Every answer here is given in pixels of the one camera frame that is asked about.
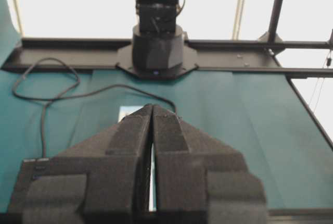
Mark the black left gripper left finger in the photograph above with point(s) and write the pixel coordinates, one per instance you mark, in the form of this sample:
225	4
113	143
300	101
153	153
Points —
102	179

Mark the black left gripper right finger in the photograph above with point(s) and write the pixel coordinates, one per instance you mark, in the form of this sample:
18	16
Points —
200	179

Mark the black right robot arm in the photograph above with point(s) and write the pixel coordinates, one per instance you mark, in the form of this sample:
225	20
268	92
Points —
158	50

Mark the black USB hub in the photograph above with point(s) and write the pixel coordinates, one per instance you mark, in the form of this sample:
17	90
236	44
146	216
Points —
33	168

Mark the silver aluminium rail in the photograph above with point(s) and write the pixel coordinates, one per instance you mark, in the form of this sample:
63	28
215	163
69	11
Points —
123	112

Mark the black metal frame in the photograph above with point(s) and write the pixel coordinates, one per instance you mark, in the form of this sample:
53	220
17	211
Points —
249	64

